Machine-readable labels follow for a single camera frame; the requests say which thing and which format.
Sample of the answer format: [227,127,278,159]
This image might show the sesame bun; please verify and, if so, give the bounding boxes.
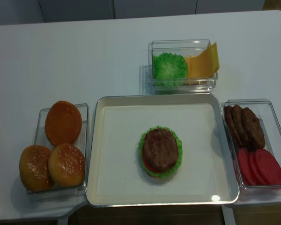
[48,143,85,188]
[19,145,54,192]

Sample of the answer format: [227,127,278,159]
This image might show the clear patty tomato container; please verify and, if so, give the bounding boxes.
[222,99,281,205]

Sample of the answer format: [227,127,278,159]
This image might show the yellow cheese slice in container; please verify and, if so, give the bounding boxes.
[184,56,197,78]

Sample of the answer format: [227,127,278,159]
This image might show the green lettuce on burger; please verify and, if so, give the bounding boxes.
[138,126,183,179]

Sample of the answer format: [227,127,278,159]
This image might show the clear plastic bun container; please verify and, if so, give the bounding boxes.
[26,104,89,201]

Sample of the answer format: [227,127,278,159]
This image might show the left red tomato slice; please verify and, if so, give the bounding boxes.
[237,148,257,186]

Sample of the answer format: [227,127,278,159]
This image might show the brown patty on burger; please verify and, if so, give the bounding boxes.
[141,127,179,173]

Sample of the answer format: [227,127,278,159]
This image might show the plain orange bun bottom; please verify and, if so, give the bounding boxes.
[45,101,82,146]

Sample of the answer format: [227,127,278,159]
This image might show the middle brown meat patty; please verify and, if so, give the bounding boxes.
[232,105,251,148]

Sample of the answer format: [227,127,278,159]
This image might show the yellow cheese slice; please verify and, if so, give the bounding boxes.
[195,43,220,78]
[184,56,197,78]

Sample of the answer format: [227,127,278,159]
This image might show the white metal baking tray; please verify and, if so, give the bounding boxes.
[86,93,239,206]

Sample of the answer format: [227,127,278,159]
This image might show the green lettuce in container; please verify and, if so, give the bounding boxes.
[153,52,188,79]

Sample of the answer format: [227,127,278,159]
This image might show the red tomato slice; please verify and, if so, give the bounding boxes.
[254,149,281,185]
[237,148,257,186]
[249,151,267,185]

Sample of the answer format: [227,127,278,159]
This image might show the burger bottom bun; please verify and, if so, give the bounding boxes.
[147,172,169,179]

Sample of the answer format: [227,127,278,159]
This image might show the right sesame bun top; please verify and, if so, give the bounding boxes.
[48,143,85,188]

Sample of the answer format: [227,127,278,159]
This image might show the left brown meat patty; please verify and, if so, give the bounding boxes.
[224,105,243,148]

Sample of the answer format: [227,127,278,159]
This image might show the right red tomato slice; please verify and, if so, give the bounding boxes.
[254,149,281,185]

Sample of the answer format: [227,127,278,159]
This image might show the left sesame bun top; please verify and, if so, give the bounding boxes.
[19,145,54,192]

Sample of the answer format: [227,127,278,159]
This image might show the clear lettuce cheese container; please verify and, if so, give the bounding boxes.
[148,39,218,94]

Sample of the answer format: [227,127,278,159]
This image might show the red tomato on burger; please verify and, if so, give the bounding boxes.
[142,149,162,173]

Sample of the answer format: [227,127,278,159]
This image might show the middle red tomato slice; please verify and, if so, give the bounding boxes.
[249,151,267,185]

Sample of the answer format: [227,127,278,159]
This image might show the brown meat patty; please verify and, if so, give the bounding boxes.
[241,107,266,149]
[224,105,243,148]
[232,105,251,148]

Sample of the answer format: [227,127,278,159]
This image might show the right brown meat patty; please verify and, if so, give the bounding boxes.
[241,107,266,149]

